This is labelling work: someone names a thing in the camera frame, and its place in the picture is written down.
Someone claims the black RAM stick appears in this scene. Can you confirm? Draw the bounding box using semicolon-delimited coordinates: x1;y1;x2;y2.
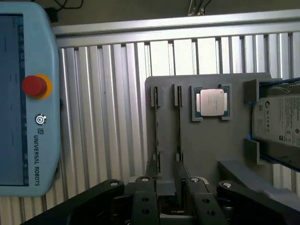
152;85;163;177

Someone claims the grey plastic parts rack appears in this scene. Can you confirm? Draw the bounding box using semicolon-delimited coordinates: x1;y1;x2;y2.
144;72;293;196

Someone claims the silver CPU chip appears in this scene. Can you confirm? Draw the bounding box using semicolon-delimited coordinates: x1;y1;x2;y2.
194;88;230;117

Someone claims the silver hard disk drive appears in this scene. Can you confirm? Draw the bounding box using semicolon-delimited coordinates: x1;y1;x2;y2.
252;81;300;150

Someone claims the light blue robot teach pendant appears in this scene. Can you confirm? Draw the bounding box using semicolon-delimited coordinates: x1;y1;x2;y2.
0;1;62;197

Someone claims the aluminium table frame rail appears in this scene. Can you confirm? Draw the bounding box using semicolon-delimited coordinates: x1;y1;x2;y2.
52;9;300;46

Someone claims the black cable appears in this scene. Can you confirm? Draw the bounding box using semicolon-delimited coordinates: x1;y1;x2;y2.
44;0;84;23

